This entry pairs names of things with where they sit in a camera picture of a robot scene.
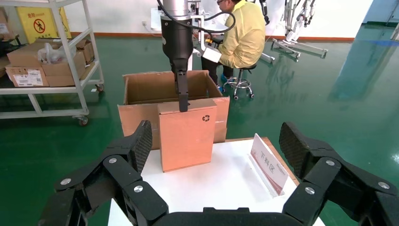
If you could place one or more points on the yellow warning sign board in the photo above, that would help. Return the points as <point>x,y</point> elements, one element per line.
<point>39,25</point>

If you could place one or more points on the cardboard box with white label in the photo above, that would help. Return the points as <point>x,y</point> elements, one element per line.
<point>26,77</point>

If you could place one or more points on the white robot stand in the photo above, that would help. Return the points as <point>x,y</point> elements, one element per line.
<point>293,37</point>

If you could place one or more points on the plain cardboard box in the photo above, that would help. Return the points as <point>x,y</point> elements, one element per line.
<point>25,56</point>
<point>60,73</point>

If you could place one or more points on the person in yellow coat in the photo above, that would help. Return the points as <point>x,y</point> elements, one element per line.
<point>246,37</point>

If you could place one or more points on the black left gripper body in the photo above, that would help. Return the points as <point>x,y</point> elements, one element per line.
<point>177,40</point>

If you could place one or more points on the large open cardboard box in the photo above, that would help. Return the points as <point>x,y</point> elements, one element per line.
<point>146,90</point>

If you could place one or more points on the clear plastic bag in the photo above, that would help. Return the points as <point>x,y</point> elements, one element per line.
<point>51,54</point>

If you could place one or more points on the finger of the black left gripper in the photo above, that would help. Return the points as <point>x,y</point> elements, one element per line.
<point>183,93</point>

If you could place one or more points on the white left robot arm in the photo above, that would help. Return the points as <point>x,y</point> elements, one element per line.
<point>174,7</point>

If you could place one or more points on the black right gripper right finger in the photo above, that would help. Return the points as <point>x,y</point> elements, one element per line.
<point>327,174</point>

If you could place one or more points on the white metal shelf cart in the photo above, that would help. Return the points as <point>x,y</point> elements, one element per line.
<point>67,37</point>

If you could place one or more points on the small cardboard box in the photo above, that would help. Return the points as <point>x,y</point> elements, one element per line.
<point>187,140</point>
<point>87,50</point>

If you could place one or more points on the small open cardboard box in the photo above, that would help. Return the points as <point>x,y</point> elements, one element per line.
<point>87,50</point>

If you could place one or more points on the acrylic table sign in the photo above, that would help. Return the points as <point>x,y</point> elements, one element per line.
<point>269,165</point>

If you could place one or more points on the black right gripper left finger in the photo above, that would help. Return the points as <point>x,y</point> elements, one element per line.
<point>124,174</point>

